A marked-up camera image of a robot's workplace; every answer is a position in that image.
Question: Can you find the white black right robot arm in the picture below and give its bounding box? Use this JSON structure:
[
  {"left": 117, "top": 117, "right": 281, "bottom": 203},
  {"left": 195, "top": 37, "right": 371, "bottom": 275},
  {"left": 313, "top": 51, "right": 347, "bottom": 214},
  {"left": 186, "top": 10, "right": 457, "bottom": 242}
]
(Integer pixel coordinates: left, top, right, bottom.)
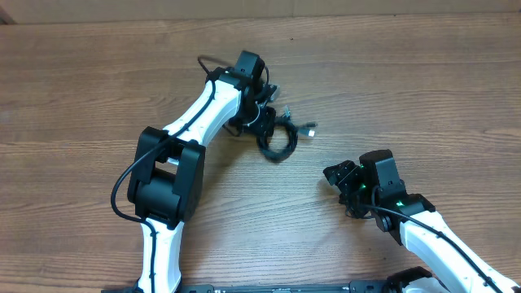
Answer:
[{"left": 323, "top": 150, "right": 520, "bottom": 292}]

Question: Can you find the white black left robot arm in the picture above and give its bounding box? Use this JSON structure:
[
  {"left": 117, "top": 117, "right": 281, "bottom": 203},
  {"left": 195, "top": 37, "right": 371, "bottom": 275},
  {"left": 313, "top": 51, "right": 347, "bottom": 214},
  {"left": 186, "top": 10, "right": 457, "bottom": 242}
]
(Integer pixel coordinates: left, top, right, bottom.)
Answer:
[{"left": 127, "top": 50, "right": 278, "bottom": 292}]

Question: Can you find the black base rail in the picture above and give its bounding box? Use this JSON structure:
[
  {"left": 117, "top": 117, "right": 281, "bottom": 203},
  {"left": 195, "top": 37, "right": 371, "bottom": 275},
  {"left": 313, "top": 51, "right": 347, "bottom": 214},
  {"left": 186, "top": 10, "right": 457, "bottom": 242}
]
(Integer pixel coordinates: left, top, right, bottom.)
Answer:
[{"left": 101, "top": 279, "right": 432, "bottom": 293}]

